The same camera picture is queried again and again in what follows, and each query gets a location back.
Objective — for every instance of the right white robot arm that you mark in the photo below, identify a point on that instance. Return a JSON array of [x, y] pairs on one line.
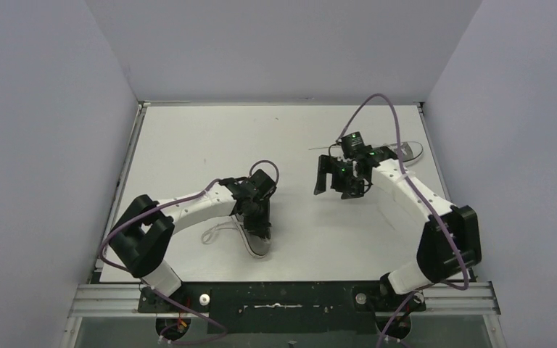
[[449, 241]]

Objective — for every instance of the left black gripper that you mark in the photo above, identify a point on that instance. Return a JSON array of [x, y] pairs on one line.
[[260, 218]]

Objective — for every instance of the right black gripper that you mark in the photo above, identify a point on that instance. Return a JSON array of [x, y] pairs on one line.
[[329, 164]]

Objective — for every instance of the aluminium frame rail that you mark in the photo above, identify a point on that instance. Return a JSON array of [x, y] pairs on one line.
[[121, 301]]

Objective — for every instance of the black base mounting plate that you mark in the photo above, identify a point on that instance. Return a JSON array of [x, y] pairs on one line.
[[300, 307]]

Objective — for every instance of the grey canvas sneaker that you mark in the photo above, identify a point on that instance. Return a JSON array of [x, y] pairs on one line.
[[409, 154], [256, 246]]

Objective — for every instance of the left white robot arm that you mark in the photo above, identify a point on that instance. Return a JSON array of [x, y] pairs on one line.
[[140, 238]]

